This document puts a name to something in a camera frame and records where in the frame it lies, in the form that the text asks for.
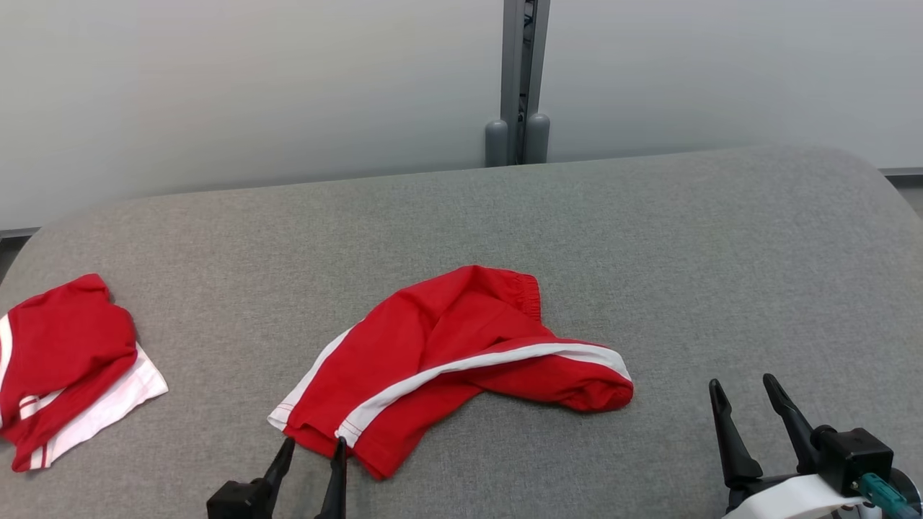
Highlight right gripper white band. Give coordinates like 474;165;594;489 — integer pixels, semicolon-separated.
709;373;877;519

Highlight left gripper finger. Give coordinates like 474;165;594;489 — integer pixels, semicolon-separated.
260;436;297;517
315;436;348;519

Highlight red shorts with white stripes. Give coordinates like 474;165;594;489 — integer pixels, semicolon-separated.
267;265;635;482

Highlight red and white garment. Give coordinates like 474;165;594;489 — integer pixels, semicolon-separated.
0;272;169;473

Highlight teal cable connector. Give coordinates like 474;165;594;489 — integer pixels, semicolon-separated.
857;472;923;519

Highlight grey metal partition post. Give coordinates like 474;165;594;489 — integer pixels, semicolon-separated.
500;0;552;167

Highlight grey cylindrical post foot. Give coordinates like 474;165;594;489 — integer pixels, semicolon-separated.
485;119;510;168
525;112;552;164

